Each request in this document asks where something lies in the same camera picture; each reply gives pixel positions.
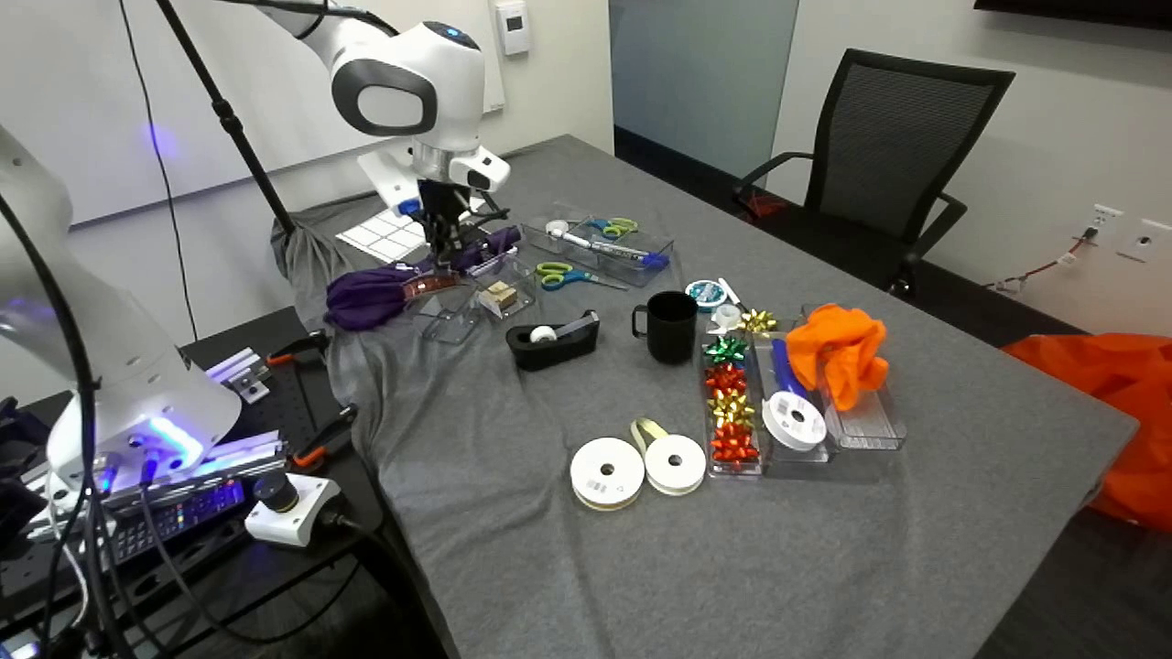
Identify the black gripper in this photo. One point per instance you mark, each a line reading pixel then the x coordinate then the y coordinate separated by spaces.
pixel 443 202

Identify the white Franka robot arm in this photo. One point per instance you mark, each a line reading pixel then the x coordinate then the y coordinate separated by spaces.
pixel 389 94

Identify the clear box with wooden item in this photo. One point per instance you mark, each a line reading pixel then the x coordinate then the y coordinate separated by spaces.
pixel 498 298

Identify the empty clear plastic container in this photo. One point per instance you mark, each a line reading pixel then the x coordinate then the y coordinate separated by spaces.
pixel 455 324

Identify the black tape dispenser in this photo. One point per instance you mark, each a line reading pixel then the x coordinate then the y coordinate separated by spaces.
pixel 549 347

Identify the white and teal tape roll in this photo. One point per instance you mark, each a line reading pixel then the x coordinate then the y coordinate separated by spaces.
pixel 709 294

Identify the white label sheets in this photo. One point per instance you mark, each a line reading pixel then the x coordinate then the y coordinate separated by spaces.
pixel 384 237

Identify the purple folded umbrella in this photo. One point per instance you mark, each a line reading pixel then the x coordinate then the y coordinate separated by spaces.
pixel 368 298

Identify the clear plastic organizer tray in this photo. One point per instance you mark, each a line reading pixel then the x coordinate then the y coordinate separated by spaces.
pixel 610 250

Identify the black mug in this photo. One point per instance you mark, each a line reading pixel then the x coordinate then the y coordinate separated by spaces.
pixel 670 327

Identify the black tripod pole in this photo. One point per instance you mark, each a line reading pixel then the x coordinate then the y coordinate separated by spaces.
pixel 232 122

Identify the large white ribbon spool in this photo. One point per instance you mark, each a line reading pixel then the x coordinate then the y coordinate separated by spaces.
pixel 604 474

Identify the small white ribbon spool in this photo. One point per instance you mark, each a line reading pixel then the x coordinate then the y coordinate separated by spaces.
pixel 673 464

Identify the yellow gift bows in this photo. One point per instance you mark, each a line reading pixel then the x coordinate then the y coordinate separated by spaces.
pixel 759 324

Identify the robot controller box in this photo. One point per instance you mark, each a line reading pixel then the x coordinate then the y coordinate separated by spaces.
pixel 185 490

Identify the gray tablecloth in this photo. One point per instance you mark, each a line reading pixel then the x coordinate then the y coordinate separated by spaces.
pixel 682 552

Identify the white spool with blue ribbon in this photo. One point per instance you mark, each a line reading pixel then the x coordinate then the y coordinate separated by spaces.
pixel 791 421

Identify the orange cloth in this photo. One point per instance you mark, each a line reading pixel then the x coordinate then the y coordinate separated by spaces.
pixel 835 354

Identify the black equipment cart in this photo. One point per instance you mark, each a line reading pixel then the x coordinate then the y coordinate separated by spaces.
pixel 185 599

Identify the clear plastic box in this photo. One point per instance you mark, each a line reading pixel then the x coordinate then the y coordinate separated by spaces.
pixel 866 427

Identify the black mesh office chair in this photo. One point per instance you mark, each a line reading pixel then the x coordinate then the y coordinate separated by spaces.
pixel 897 133

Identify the orange bag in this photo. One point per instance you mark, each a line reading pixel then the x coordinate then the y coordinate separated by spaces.
pixel 1118 405

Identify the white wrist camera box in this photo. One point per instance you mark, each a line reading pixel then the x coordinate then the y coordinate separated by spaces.
pixel 484 169

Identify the white wall thermostat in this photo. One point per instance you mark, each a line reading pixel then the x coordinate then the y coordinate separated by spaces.
pixel 515 22

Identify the black wall television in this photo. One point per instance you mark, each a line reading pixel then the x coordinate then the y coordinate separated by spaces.
pixel 1075 10

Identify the white wall outlet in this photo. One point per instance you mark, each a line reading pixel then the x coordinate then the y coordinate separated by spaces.
pixel 1140 239

